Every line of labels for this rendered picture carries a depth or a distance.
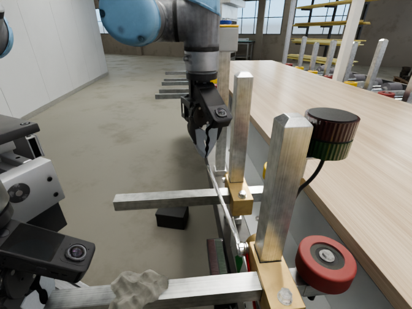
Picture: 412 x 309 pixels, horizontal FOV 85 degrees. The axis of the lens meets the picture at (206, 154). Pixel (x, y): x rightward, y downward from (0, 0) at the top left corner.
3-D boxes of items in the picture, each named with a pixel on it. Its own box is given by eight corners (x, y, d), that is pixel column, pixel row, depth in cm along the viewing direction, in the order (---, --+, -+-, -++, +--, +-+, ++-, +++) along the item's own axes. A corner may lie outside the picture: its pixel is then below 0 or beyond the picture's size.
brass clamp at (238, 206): (229, 216, 55) (230, 200, 53) (221, 184, 67) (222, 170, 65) (254, 214, 56) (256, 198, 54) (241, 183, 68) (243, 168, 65)
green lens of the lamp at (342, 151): (311, 162, 27) (316, 145, 25) (290, 140, 32) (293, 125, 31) (359, 159, 27) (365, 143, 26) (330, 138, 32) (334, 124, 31)
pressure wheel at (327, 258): (298, 325, 35) (316, 281, 30) (279, 277, 42) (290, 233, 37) (347, 320, 36) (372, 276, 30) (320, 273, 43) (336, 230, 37)
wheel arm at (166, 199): (115, 214, 56) (111, 201, 54) (118, 205, 59) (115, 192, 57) (284, 203, 60) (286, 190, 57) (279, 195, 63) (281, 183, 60)
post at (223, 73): (214, 176, 89) (217, 51, 67) (213, 169, 93) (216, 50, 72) (226, 175, 89) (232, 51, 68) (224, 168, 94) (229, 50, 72)
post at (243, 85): (227, 236, 69) (237, 73, 46) (225, 227, 72) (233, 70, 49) (238, 235, 70) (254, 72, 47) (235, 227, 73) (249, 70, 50)
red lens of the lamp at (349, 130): (316, 143, 25) (321, 124, 24) (293, 124, 31) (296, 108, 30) (366, 140, 26) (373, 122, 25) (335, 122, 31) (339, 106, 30)
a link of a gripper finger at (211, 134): (206, 148, 64) (207, 116, 60) (217, 157, 60) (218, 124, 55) (197, 149, 63) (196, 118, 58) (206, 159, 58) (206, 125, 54)
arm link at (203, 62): (225, 51, 47) (189, 53, 43) (225, 74, 49) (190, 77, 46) (209, 49, 52) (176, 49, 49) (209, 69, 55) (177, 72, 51)
